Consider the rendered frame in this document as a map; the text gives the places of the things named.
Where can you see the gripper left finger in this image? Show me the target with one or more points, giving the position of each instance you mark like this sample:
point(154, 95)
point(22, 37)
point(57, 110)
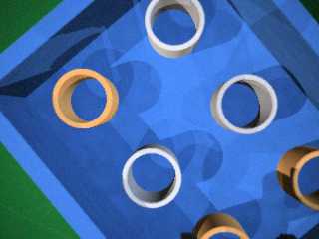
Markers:
point(187, 236)

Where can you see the blue crate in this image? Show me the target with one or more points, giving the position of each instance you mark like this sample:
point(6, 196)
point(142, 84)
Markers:
point(164, 101)

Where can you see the tan hollow bushing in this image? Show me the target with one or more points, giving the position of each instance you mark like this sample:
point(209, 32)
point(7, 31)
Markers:
point(217, 222)
point(288, 168)
point(62, 98)

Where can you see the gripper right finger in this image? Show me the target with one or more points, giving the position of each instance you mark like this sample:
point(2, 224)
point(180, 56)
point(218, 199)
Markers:
point(286, 236)

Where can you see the grey metal bushing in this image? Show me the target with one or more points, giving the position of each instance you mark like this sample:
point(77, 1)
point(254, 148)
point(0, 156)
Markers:
point(267, 104)
point(191, 7)

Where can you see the white hollow ring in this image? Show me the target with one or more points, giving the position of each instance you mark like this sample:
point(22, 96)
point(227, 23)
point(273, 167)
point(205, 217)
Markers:
point(145, 198)

